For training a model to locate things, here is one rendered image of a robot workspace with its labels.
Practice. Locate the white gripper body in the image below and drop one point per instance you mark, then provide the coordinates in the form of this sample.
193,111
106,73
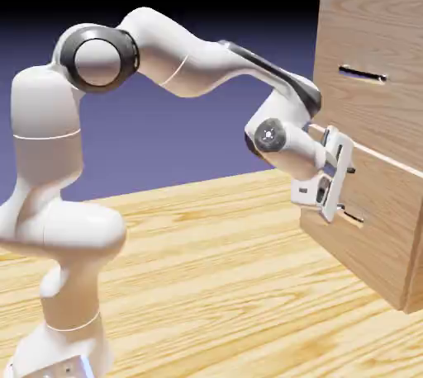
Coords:
342,156

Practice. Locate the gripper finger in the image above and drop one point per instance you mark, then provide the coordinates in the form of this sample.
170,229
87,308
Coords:
351,170
340,208

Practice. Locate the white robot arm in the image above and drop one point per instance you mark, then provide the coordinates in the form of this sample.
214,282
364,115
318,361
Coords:
185,61

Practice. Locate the wood drawer front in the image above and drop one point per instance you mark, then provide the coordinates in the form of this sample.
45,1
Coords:
386,216
380,38

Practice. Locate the light wood cabinet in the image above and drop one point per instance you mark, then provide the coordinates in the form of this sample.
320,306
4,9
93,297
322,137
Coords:
390,120

